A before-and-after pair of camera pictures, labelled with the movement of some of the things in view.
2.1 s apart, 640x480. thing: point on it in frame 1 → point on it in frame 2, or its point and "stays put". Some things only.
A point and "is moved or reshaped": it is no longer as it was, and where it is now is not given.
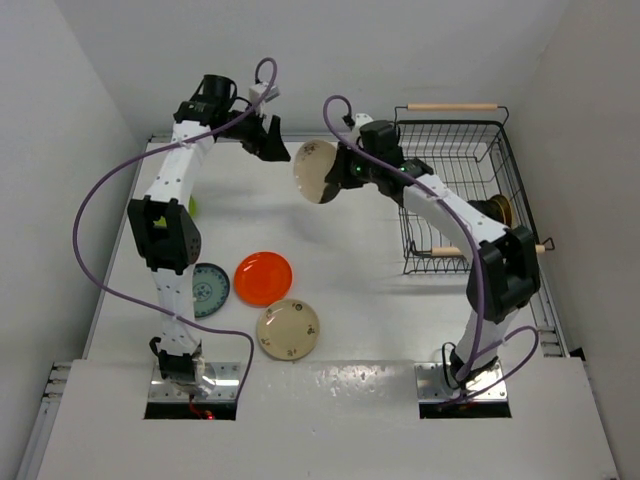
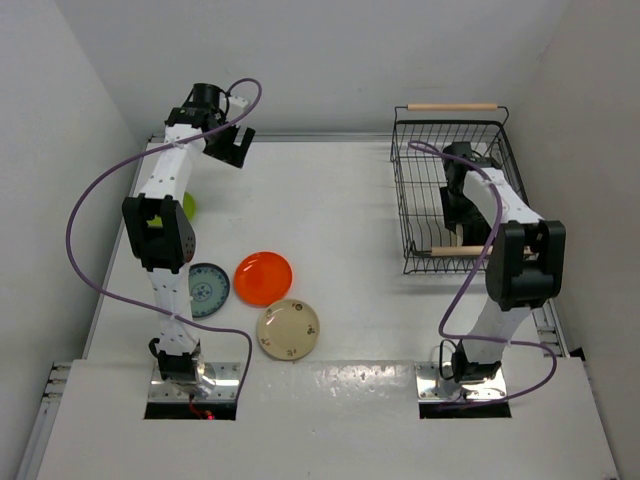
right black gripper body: (357, 169) → (461, 209)
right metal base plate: (431, 384) stays put
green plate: (192, 206) stays put
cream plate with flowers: (288, 329) stays put
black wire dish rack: (469, 147) stays put
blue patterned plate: (210, 289) stays put
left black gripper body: (245, 130) → (221, 145)
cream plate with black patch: (313, 160) is moved or reshaped
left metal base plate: (226, 377) stays put
